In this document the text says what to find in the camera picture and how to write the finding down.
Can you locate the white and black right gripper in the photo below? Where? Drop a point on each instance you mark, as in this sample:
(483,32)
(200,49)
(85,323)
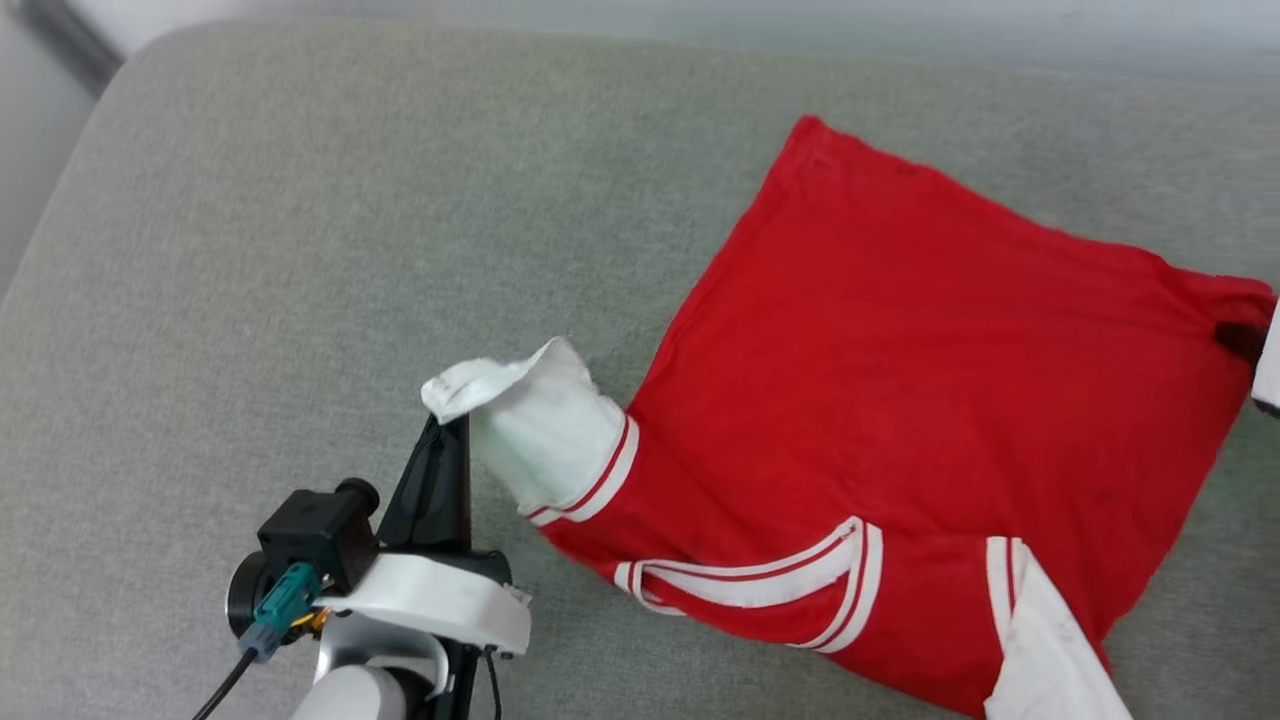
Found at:
(1270,360)

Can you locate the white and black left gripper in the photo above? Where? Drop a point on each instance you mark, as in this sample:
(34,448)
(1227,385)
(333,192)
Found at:
(430,600)

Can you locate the red and white shirt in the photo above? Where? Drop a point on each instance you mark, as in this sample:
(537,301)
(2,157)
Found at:
(900,400)

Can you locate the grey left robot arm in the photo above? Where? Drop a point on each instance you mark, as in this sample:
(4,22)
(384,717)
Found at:
(370,675)

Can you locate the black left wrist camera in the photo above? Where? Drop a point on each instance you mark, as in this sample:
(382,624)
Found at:
(315,535)

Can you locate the grey wall baseboard strip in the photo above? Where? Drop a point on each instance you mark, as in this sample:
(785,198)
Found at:
(65,40)

